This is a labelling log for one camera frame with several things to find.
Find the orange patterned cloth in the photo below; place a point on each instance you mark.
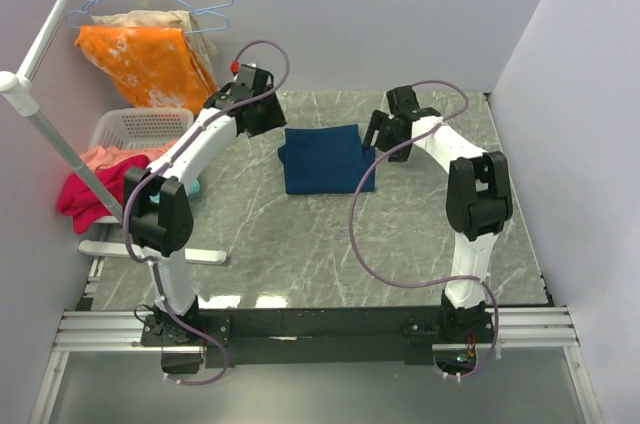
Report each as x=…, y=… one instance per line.
x=150, y=66

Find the blue t-shirt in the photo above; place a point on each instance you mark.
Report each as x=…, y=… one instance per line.
x=322, y=161

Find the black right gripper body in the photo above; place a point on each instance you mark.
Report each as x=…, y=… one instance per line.
x=383, y=124

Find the beige cloth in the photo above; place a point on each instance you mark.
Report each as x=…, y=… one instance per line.
x=178, y=19

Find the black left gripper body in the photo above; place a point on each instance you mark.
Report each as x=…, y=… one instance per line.
x=269, y=116

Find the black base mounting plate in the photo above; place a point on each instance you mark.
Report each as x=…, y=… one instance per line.
x=309, y=336

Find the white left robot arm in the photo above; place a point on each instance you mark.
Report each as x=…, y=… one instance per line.
x=158, y=220

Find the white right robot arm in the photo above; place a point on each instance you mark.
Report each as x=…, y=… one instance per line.
x=478, y=200

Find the aluminium rail frame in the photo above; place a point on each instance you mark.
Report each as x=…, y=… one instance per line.
x=535, y=327

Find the teal garment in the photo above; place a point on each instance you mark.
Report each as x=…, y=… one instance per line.
x=194, y=189

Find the white clothes rack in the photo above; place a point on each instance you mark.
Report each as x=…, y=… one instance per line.
x=73, y=94

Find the white plastic laundry basket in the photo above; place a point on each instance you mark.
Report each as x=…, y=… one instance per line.
x=141, y=128

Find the pink t-shirt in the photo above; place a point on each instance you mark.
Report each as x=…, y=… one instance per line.
x=100, y=158

